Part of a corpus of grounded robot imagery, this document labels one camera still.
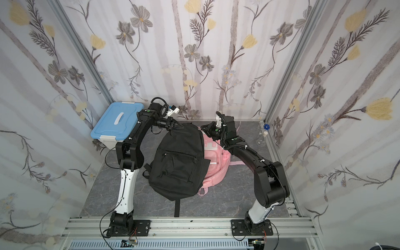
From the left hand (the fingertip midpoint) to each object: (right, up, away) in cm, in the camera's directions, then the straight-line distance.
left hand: (183, 125), depth 87 cm
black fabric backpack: (-3, -22, -1) cm, 22 cm away
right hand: (+11, +1, -7) cm, 13 cm away
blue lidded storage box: (-43, +2, +8) cm, 44 cm away
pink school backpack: (+22, -22, +6) cm, 31 cm away
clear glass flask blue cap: (+52, -9, +19) cm, 56 cm away
